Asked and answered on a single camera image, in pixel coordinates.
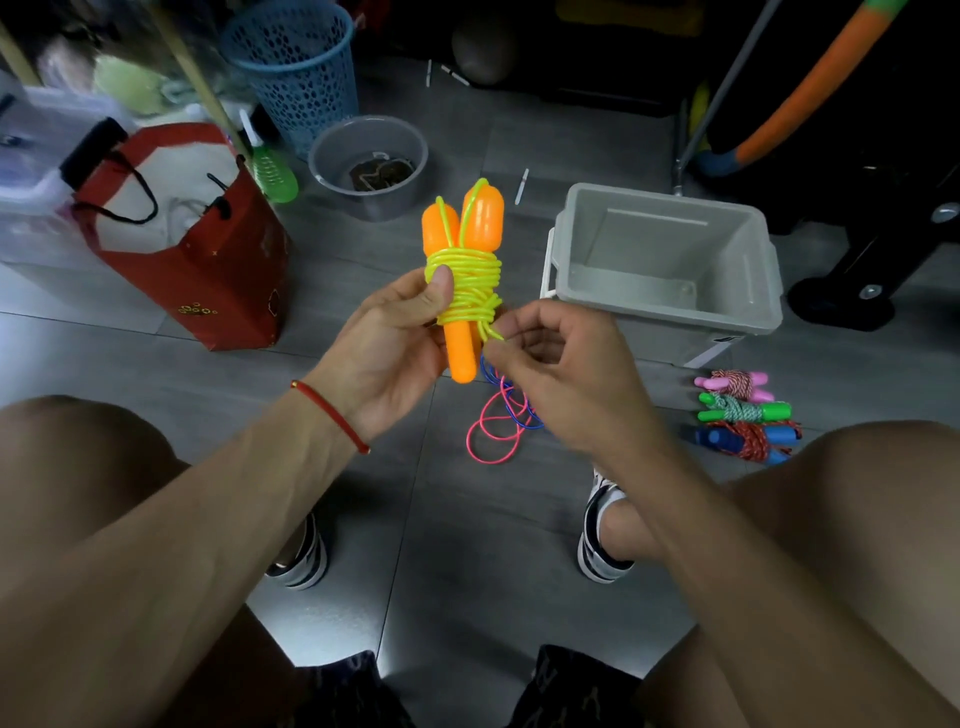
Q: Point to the person's right hand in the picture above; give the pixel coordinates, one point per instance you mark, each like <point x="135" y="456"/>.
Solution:
<point x="585" y="382"/>

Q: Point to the person's left hand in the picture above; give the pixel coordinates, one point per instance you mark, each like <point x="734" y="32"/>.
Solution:
<point x="382" y="360"/>

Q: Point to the grey plastic storage bin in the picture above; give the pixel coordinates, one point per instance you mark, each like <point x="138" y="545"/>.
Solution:
<point x="660" y="232"/>

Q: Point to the person's right forearm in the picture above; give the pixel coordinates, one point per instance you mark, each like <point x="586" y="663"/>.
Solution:
<point x="780" y="592"/>

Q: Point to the person's left forearm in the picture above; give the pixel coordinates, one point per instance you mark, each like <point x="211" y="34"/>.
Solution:
<point x="172" y="562"/>

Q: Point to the person's right shoe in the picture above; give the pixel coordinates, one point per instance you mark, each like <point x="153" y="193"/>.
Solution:
<point x="592" y="562"/>

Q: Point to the person's shoe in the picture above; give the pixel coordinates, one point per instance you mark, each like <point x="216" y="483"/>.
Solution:
<point x="311" y="570"/>
<point x="592" y="562"/>

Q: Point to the person's left shoe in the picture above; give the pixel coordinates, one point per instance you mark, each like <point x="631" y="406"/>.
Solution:
<point x="311" y="570"/>

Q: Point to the person's right leg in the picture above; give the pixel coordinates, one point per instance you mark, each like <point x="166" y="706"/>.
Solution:
<point x="885" y="510"/>

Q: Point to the person's leg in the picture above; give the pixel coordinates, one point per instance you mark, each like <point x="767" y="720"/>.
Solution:
<point x="885" y="510"/>
<point x="67" y="480"/>

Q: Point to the person's left leg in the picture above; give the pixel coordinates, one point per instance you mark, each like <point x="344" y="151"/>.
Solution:
<point x="67" y="480"/>

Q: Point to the clear plastic storage bin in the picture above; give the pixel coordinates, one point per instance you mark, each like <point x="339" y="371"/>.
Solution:
<point x="30" y="217"/>

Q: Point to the red paper bag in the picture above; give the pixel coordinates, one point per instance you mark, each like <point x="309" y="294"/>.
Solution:
<point x="232" y="292"/>

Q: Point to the grey plastic basin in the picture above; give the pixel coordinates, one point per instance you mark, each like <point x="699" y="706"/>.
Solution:
<point x="330" y="161"/>

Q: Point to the green spray bottle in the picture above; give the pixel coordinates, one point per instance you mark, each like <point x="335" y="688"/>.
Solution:
<point x="274" y="180"/>

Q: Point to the grey plastic stool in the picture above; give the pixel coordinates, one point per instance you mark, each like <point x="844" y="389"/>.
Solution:
<point x="322" y="622"/>

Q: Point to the blue mesh wastebasket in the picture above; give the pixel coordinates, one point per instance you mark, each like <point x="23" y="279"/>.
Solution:
<point x="292" y="82"/>

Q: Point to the black weight machine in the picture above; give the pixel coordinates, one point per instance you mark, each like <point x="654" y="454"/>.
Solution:
<point x="885" y="262"/>

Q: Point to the brown ball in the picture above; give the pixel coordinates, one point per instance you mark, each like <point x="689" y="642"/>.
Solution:
<point x="484" y="49"/>

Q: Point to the white oval side table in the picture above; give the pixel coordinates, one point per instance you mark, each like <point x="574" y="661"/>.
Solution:
<point x="201" y="82"/>

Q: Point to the black rectangular pad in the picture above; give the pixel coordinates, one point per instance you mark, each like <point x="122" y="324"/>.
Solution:
<point x="94" y="152"/>

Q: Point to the multicoloured hula hoop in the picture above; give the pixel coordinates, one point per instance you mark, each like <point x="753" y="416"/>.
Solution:
<point x="810" y="97"/>

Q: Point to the yellow flat board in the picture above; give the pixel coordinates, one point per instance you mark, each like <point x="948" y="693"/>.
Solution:
<point x="630" y="15"/>

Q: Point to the clear plastic bag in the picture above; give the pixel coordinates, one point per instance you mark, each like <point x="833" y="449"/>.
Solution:
<point x="127" y="82"/>

